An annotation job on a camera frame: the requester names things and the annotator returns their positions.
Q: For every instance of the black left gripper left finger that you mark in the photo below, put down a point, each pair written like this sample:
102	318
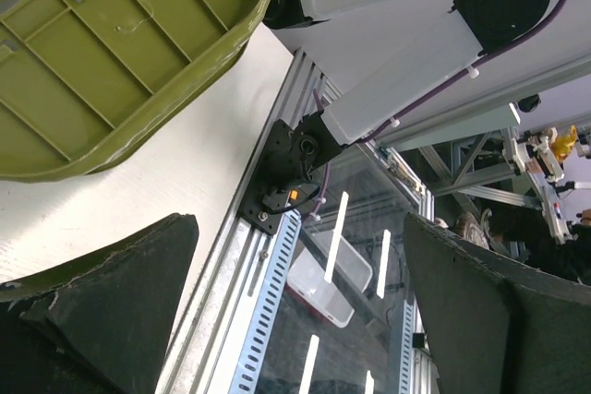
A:
99	323

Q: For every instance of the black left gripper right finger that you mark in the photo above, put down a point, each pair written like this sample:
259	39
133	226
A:
493	324

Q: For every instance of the olive green slotted basket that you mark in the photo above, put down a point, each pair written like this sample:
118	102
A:
84	83

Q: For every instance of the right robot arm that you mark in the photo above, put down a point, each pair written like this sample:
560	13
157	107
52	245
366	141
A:
391	56

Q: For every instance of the clear plastic storage box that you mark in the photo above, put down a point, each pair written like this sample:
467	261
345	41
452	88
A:
306	277

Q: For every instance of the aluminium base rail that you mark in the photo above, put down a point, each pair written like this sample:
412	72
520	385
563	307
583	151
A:
205	348

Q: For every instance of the white slotted cable duct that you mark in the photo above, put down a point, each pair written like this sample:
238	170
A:
268	293

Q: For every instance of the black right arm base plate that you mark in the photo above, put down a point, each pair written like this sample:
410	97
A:
264	200

